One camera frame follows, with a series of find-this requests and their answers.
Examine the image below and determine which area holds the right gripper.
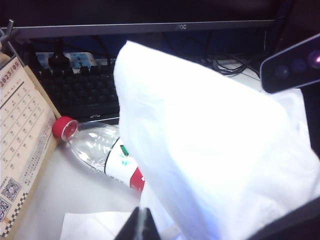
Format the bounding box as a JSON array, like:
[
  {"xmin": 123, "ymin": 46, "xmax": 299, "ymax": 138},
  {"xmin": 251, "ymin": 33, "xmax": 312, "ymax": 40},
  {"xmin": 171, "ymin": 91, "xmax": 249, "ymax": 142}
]
[{"xmin": 239, "ymin": 83, "xmax": 320, "ymax": 240}]

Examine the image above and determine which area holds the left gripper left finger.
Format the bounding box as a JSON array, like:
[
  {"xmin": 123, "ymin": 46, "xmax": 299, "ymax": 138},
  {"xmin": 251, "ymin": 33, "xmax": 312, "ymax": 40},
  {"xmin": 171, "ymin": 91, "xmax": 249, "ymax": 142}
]
[{"xmin": 115, "ymin": 206, "xmax": 145, "ymax": 240}]

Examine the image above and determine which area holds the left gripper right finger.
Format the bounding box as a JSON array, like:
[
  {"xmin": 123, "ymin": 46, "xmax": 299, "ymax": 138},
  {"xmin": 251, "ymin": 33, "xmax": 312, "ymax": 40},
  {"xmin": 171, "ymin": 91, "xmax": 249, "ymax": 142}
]
[{"xmin": 141, "ymin": 206, "xmax": 163, "ymax": 240}]

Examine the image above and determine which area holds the white paper tissue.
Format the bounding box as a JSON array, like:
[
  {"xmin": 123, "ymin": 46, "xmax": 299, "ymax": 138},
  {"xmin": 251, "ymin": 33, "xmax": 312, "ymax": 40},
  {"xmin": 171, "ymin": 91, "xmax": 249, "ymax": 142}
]
[
  {"xmin": 112, "ymin": 39, "xmax": 320, "ymax": 240},
  {"xmin": 59, "ymin": 211, "xmax": 133, "ymax": 240},
  {"xmin": 271, "ymin": 88, "xmax": 310, "ymax": 151}
]

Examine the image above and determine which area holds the clear water bottle red label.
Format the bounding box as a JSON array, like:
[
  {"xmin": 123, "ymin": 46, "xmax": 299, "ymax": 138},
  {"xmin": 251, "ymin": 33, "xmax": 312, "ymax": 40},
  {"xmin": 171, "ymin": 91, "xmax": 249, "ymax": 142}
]
[{"xmin": 51, "ymin": 116, "xmax": 147, "ymax": 195}]

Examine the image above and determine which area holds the black mechanical keyboard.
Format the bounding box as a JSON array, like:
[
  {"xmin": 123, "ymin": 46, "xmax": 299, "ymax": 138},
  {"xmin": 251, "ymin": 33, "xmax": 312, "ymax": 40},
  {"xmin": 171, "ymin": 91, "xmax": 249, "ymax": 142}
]
[{"xmin": 32, "ymin": 66, "xmax": 121, "ymax": 123}]

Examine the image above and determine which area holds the beige desk calendar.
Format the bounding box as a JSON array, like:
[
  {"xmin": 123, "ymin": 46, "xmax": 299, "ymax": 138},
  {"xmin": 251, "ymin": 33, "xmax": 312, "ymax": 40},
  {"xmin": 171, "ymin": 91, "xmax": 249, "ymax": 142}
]
[{"xmin": 0, "ymin": 18, "xmax": 62, "ymax": 233}]

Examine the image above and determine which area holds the white power strip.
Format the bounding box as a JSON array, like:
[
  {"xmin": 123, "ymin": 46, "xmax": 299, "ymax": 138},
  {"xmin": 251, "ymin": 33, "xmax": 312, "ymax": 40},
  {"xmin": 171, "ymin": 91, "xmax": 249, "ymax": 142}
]
[{"xmin": 34, "ymin": 51, "xmax": 118, "ymax": 70}]

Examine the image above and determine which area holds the black HSD computer monitor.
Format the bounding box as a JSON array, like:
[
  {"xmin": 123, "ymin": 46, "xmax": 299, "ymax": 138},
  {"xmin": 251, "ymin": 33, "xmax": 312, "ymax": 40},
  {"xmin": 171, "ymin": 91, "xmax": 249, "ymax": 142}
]
[{"xmin": 274, "ymin": 0, "xmax": 320, "ymax": 61}]

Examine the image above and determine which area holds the black AOC computer monitor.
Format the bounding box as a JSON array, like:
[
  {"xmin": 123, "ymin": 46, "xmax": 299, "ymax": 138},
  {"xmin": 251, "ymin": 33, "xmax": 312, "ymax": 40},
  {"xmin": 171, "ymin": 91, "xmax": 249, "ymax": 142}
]
[{"xmin": 0, "ymin": 0, "xmax": 280, "ymax": 60}]

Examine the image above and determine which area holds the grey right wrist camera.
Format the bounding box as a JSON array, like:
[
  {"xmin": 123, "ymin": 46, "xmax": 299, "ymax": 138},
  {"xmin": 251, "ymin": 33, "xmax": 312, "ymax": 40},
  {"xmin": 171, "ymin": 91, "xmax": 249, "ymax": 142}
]
[{"xmin": 259, "ymin": 33, "xmax": 320, "ymax": 94}]

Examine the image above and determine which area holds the thin black cable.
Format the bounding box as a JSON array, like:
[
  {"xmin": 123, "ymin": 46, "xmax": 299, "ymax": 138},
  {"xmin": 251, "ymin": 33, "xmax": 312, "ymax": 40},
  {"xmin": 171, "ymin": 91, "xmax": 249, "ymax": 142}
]
[{"xmin": 206, "ymin": 53, "xmax": 262, "ymax": 81}]

